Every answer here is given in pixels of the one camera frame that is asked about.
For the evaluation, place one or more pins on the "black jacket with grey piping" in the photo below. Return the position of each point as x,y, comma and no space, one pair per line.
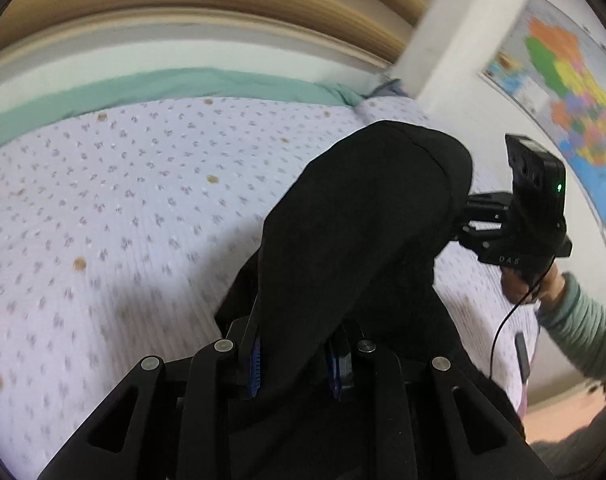
348,253

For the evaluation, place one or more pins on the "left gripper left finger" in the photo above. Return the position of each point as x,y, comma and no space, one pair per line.
165,420

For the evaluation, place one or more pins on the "mint green bed sheet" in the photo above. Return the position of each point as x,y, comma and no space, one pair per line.
181,83

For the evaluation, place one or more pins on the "colourful wall map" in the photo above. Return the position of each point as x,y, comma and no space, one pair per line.
556,73

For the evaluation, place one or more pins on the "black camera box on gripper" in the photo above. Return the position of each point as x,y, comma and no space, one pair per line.
538,181

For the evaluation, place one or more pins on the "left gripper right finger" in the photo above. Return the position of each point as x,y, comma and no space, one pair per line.
432,420

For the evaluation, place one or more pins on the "floral lilac bed quilt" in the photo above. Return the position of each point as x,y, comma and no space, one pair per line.
121,231

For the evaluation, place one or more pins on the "right forearm green sleeve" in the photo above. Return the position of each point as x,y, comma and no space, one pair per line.
577,324

